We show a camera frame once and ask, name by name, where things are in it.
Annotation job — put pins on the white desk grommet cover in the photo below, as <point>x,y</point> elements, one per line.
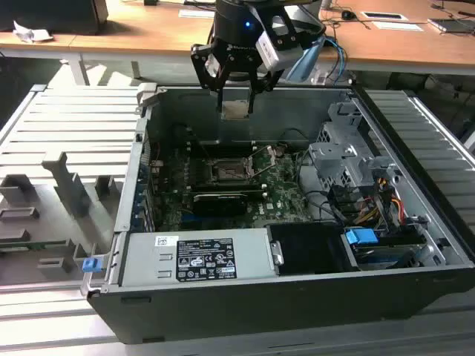
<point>194,13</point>

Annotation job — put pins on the green RAM stick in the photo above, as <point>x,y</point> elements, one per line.
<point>33,244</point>

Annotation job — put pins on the wooden desk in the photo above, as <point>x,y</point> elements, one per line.
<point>408,48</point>
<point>130,33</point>

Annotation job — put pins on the hard disk in blue carrier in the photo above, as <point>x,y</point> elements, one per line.
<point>360,237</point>

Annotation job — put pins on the green motherboard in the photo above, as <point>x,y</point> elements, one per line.
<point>282,193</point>

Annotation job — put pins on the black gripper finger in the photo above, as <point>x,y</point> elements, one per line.
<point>251,102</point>
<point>198,70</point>

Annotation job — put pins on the black camera bracket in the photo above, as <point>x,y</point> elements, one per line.
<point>284,41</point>

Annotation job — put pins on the black computer mouse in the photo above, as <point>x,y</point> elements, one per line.
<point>348,15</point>

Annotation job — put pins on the white paper sheet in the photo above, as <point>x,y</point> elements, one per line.
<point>399,26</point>

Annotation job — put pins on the grey parts rack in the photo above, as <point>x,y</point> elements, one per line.
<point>68,193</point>

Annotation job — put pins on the metal drive cage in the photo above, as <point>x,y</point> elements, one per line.
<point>334,155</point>

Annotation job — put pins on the grey power supply unit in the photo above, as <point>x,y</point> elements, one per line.
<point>148,259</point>

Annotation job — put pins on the CPU socket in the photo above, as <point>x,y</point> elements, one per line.
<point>226,172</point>

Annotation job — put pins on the black computer tower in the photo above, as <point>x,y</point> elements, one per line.
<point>52,16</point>

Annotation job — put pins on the grey laptop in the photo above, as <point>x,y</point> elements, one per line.
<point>451,25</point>

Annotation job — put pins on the CPU with silver top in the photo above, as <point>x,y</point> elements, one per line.
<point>235,110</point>

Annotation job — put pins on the white desk grommet frame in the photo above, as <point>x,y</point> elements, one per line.
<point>402,16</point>

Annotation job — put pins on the black open PC case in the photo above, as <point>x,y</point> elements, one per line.
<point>259,315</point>

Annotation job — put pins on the crumpled white paper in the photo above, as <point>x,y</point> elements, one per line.
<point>29,33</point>

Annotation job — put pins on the graphics card with black shroud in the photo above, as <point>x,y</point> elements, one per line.
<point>219,205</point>

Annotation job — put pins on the blue case latch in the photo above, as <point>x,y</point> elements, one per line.
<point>91,265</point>

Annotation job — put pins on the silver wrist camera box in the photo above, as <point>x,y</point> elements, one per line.
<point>276,55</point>

